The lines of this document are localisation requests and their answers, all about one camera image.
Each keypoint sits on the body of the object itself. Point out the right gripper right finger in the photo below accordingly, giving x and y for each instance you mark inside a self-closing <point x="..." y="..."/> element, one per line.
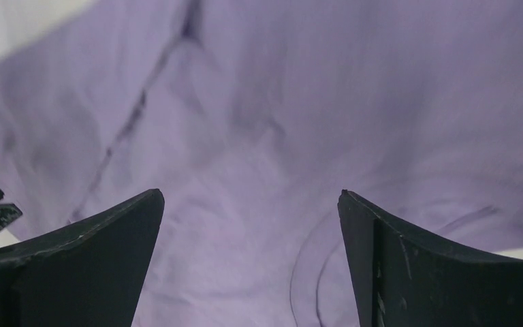
<point x="404" y="275"/>

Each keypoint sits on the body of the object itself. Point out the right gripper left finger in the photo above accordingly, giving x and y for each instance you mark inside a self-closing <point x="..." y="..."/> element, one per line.
<point x="89" y="273"/>

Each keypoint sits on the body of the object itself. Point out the lavender t shirt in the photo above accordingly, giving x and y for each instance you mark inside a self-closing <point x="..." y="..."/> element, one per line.
<point x="251" y="117"/>

